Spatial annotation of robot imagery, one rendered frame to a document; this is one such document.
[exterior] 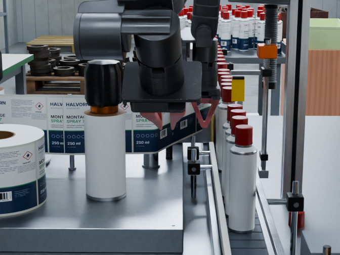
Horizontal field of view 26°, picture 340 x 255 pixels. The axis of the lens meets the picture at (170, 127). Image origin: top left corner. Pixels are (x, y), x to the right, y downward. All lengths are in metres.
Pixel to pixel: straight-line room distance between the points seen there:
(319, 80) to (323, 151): 3.58
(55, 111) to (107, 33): 0.93
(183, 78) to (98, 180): 0.67
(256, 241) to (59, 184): 0.53
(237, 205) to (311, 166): 0.66
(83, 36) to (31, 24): 10.38
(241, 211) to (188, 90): 0.51
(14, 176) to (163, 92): 0.65
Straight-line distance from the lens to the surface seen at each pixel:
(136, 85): 0.96
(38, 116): 1.81
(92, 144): 1.57
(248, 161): 1.38
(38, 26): 11.24
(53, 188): 1.69
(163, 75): 0.91
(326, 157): 2.14
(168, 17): 0.87
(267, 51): 1.68
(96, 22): 0.89
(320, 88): 5.77
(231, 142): 1.45
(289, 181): 1.74
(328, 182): 1.92
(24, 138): 1.56
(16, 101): 1.82
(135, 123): 1.79
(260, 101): 4.38
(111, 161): 1.57
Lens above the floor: 1.41
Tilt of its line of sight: 14 degrees down
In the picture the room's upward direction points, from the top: straight up
